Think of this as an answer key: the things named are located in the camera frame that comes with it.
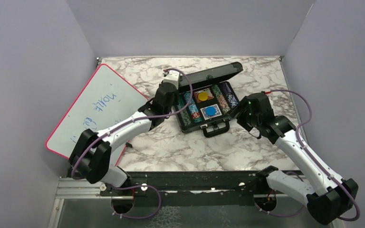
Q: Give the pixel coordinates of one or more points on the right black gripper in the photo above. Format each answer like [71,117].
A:
[243,104]

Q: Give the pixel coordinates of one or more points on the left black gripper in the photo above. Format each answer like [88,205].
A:
[176,100]

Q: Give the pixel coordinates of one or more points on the yellow round dealer button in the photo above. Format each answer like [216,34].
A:
[203,96]

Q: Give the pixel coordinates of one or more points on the black poker set case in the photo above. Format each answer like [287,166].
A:
[206,79]

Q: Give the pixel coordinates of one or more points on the blue round button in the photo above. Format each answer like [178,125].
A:
[210,111]

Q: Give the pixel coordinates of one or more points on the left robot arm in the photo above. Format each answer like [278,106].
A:
[90,158]

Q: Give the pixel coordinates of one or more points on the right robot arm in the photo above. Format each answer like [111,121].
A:
[327,196]

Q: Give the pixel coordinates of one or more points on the dark green chip row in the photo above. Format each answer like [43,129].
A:
[184,114]

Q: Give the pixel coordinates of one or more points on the purple blue chip row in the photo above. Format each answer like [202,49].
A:
[229,94]

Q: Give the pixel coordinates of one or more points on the blue red chip row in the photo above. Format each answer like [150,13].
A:
[193,108]

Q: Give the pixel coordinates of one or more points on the blue card deck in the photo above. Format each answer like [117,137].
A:
[218,112]

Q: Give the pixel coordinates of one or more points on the green orange chip row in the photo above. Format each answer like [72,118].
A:
[222,101]

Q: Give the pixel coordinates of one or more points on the red card deck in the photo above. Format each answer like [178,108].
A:
[207,90]

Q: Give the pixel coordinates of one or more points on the black board clip lower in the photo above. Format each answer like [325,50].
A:
[129,145]

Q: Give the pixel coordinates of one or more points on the white board red edge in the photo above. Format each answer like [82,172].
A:
[106,100]

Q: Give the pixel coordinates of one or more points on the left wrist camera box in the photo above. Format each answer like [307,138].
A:
[171,77]

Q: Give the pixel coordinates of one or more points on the black mounting rail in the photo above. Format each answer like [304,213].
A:
[191,188]

